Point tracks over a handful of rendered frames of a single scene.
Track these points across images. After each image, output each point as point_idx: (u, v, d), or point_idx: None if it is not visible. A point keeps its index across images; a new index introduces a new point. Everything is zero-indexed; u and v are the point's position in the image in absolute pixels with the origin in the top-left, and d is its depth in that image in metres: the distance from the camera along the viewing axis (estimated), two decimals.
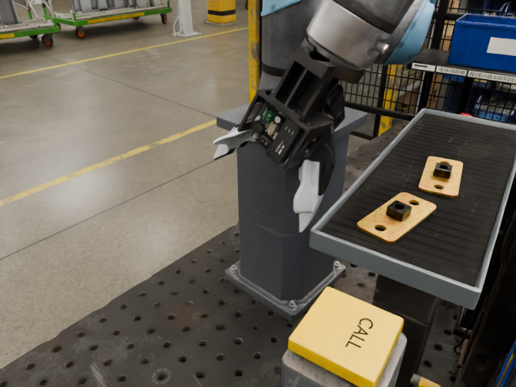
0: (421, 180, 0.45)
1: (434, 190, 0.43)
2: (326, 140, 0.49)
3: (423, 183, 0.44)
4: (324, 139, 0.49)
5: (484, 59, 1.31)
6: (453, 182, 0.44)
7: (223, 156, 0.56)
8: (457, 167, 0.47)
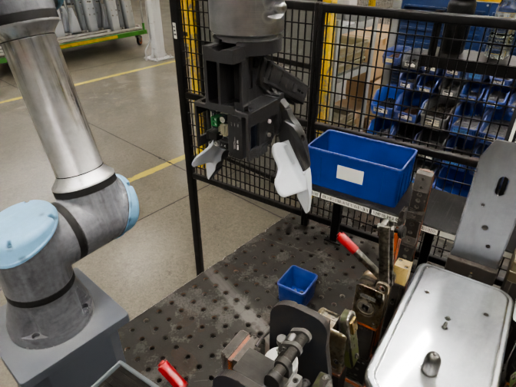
0: None
1: None
2: (287, 116, 0.48)
3: None
4: (285, 117, 0.48)
5: (335, 183, 1.34)
6: None
7: (215, 173, 0.57)
8: None
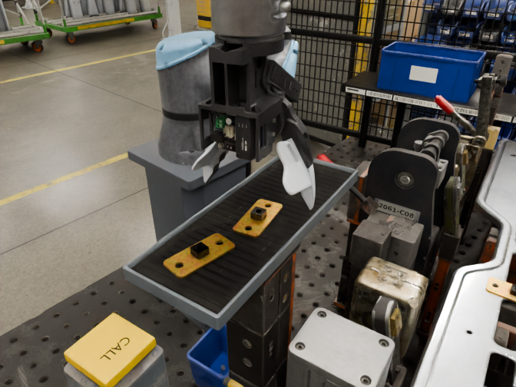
0: (238, 222, 0.56)
1: (243, 231, 0.54)
2: (288, 114, 0.48)
3: (237, 225, 0.55)
4: (286, 115, 0.48)
5: (407, 84, 1.43)
6: (262, 223, 0.56)
7: (212, 176, 0.57)
8: (275, 209, 0.58)
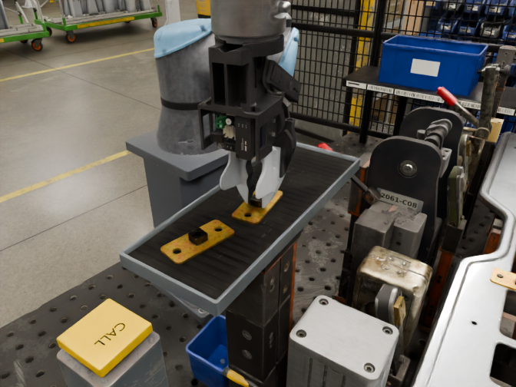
0: (237, 209, 0.55)
1: (242, 217, 0.53)
2: (288, 114, 0.48)
3: (236, 212, 0.54)
4: (286, 115, 0.48)
5: (408, 78, 1.41)
6: (262, 210, 0.54)
7: (251, 195, 0.55)
8: (275, 196, 0.57)
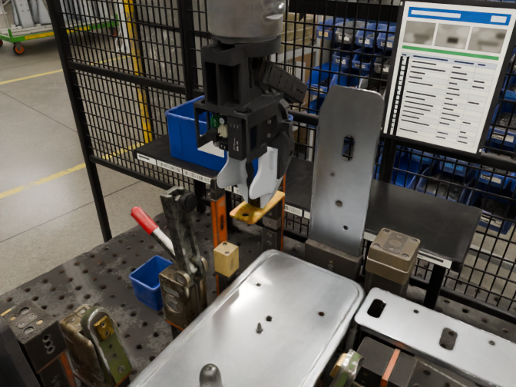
0: (236, 207, 0.55)
1: (239, 216, 0.53)
2: (286, 116, 0.48)
3: (235, 210, 0.54)
4: (284, 117, 0.48)
5: (198, 156, 1.12)
6: (261, 210, 0.54)
7: None
8: (276, 197, 0.57)
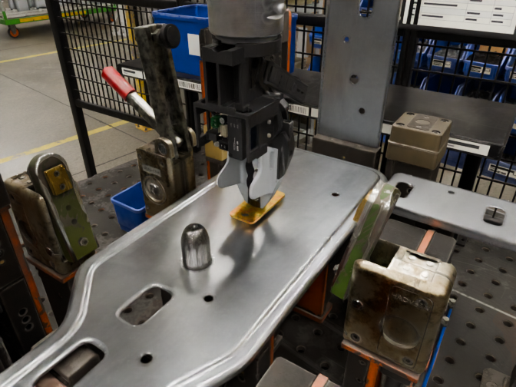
0: (236, 207, 0.55)
1: (239, 216, 0.53)
2: (286, 116, 0.48)
3: (235, 210, 0.54)
4: (285, 117, 0.48)
5: (189, 63, 0.98)
6: (261, 210, 0.54)
7: None
8: (276, 197, 0.57)
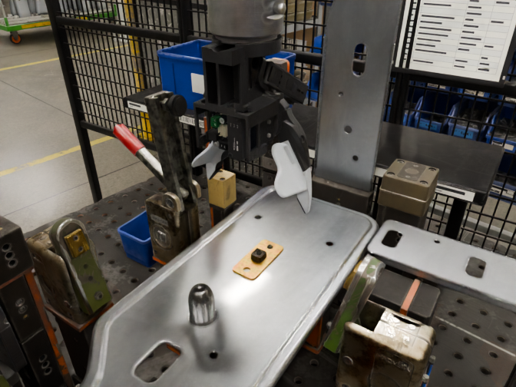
0: (238, 262, 0.60)
1: (240, 272, 0.58)
2: (286, 116, 0.48)
3: (237, 266, 0.59)
4: (285, 117, 0.48)
5: (193, 100, 1.03)
6: (261, 266, 0.59)
7: (215, 173, 0.57)
8: (276, 251, 0.62)
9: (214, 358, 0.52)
